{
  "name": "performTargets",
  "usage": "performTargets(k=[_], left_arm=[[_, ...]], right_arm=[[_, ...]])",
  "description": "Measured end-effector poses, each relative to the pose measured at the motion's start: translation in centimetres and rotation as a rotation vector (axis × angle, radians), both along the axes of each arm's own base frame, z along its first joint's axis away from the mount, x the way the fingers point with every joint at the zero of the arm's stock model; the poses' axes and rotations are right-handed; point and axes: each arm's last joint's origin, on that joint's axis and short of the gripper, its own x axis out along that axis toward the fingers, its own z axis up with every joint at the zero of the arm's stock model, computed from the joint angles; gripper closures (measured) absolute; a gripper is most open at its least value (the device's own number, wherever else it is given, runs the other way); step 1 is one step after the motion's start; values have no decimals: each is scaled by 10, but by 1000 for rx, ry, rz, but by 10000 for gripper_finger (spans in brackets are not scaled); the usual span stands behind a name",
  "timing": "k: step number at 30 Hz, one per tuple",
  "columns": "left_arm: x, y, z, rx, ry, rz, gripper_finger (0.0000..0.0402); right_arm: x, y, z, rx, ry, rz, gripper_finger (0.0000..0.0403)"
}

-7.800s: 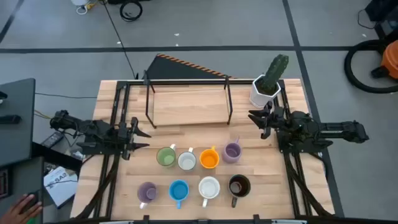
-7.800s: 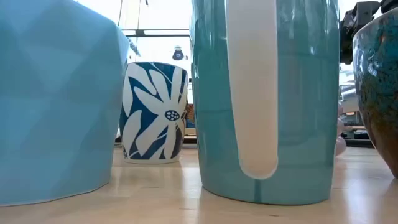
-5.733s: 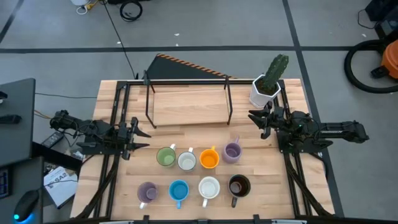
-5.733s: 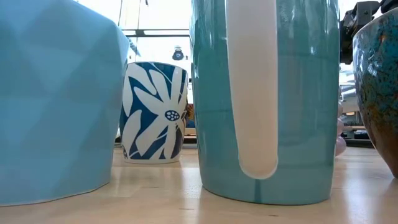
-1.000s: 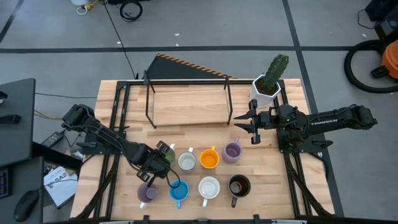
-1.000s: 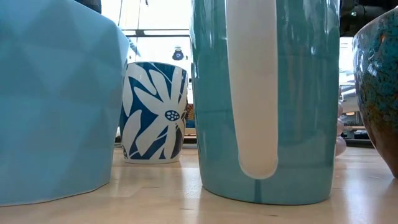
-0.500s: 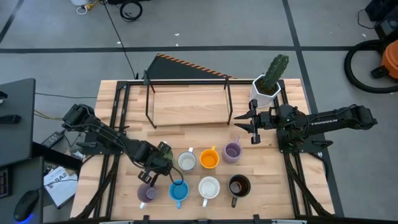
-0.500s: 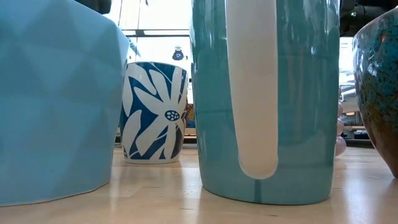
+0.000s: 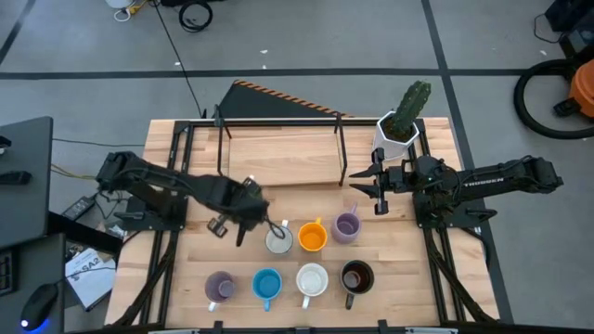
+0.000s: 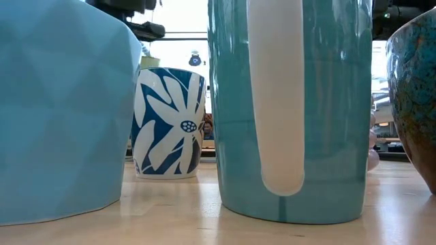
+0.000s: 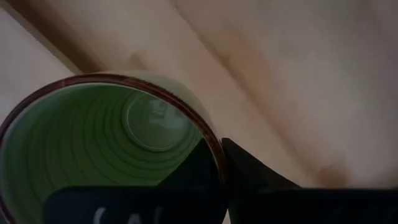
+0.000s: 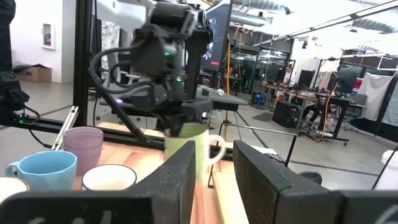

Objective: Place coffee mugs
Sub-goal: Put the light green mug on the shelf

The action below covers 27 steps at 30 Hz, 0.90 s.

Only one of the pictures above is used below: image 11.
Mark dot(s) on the green ribbed ceramic mug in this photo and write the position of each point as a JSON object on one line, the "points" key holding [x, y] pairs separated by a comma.
{"points": [[93, 130]]}

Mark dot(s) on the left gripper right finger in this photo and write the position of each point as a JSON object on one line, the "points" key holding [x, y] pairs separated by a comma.
{"points": [[258, 189]]}

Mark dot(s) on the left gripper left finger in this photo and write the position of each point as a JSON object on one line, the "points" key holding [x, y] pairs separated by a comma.
{"points": [[186, 189]]}

